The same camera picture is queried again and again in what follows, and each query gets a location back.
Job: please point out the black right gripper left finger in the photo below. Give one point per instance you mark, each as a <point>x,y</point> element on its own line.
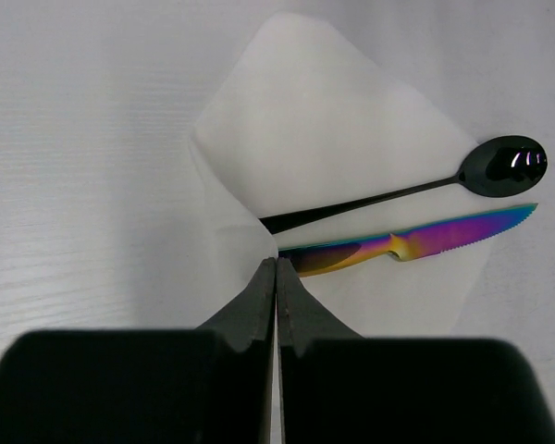
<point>209,384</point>

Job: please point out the black metal spoon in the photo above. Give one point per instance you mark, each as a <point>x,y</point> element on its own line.
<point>502,167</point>

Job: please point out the iridescent rainbow steak knife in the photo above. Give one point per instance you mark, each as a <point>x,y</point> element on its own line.
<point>406,244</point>

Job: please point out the white paper napkin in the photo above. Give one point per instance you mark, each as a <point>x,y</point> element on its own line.
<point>305,119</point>

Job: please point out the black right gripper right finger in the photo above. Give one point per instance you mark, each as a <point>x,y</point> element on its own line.
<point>340,387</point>

